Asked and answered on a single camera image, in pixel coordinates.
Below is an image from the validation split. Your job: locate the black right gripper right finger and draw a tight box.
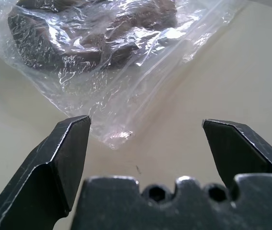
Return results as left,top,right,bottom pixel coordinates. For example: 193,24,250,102
201,119,272,190

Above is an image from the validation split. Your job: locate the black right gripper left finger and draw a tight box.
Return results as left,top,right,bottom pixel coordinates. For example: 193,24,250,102
0,115,92,230

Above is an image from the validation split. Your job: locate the clear plastic zip bag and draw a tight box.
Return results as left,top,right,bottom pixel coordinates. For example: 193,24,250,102
0,0,249,150

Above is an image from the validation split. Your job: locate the dark brown cap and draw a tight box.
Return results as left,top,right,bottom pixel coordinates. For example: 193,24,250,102
7,0,178,72

